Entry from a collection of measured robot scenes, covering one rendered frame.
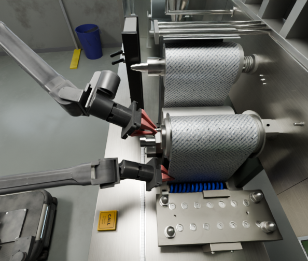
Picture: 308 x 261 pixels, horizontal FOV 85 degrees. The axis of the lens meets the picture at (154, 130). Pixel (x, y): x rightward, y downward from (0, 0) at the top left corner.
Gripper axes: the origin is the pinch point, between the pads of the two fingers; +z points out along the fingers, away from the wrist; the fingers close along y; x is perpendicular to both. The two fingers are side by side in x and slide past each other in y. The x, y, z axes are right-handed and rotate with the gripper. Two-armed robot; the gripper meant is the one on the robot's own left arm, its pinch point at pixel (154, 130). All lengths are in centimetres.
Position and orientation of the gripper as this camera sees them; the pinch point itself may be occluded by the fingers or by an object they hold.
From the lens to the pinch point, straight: 51.6
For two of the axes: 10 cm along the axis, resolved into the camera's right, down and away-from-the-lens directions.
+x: 5.7, -5.5, -6.1
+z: 8.2, 3.6, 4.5
